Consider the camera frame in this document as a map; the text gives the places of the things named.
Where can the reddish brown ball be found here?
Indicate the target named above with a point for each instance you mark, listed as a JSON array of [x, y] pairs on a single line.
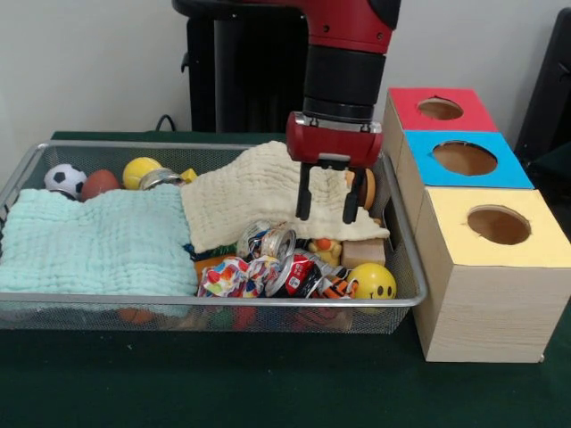
[[100, 185]]

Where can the shallow clear mesh bin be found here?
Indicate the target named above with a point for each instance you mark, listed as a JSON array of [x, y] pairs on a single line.
[[67, 316]]

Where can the dark green side-table cloth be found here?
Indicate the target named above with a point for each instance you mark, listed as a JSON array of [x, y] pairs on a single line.
[[553, 165]]

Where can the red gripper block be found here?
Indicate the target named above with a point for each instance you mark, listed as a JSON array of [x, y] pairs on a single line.
[[334, 140]]

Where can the pale mint muslin cloth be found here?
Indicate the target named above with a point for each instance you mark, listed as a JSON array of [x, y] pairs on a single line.
[[89, 241]]

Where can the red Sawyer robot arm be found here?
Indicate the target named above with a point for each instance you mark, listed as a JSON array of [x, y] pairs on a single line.
[[348, 67]]

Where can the wooden box with three holes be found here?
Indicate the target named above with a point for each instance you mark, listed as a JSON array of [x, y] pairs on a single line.
[[482, 312]]

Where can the colourful polka-dot wrapper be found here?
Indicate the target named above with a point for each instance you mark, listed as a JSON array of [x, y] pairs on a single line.
[[232, 278]]

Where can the plain wooden cube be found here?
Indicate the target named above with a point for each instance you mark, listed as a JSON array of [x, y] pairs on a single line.
[[362, 254]]

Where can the crushed red drink can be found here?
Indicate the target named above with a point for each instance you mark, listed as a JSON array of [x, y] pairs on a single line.
[[296, 276]]

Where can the black chair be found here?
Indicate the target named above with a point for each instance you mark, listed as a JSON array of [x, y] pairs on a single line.
[[548, 89]]

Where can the dark green table cloth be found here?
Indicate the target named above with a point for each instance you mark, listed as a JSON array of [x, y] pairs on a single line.
[[267, 392]]

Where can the cream muslin cloth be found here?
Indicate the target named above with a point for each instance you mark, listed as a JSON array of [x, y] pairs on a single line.
[[241, 200]]

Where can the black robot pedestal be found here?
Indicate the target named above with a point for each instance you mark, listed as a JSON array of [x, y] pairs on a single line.
[[245, 76]]

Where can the yellow smiley ball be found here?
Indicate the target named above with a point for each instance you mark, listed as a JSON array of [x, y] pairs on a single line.
[[370, 278]]

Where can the plain yellow ball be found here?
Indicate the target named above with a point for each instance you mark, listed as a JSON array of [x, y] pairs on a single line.
[[139, 171]]

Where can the small soccer ball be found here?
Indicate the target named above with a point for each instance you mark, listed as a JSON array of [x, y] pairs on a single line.
[[64, 178]]

